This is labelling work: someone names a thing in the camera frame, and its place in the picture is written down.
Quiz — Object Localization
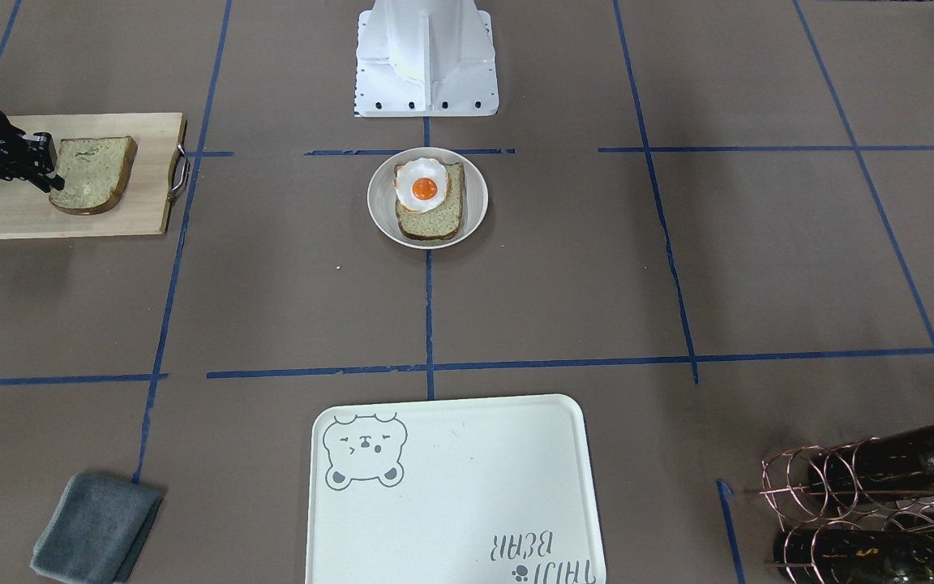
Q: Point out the bread slice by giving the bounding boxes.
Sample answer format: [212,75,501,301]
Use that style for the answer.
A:
[48,136,138,215]
[394,162,465,241]

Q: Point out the white round plate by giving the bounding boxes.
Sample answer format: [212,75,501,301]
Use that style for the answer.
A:
[366,147,491,249]

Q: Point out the white bear serving tray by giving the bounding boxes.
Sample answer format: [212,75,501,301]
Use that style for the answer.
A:
[305,394,608,583]

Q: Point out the wooden cutting board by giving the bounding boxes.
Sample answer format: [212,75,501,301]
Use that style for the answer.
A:
[0,112,190,239]

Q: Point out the grey folded cloth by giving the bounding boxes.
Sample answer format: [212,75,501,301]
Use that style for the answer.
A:
[30,473,163,583]

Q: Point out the fried egg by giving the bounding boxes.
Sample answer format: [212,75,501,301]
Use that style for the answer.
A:
[393,157,449,213]

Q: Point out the dark wine bottle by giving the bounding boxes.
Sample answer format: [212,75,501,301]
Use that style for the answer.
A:
[772,524,934,583]
[807,425,934,503]

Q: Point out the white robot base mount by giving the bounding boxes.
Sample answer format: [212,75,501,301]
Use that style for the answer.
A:
[353,1,500,118]

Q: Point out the copper wire bottle rack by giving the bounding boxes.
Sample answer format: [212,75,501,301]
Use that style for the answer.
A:
[760,426,934,583]

